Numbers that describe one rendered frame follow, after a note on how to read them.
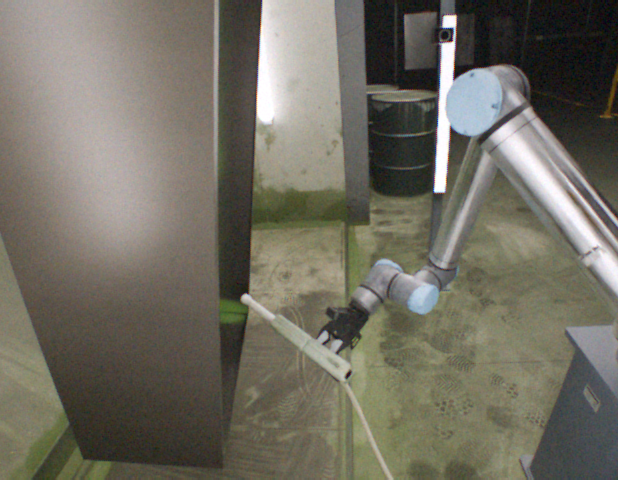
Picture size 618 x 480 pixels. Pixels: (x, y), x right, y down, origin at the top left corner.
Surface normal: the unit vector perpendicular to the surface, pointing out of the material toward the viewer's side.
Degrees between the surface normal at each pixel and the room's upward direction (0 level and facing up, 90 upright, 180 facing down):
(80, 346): 90
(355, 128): 90
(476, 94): 85
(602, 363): 0
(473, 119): 85
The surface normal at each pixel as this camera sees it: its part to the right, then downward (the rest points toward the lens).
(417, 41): -0.08, 0.34
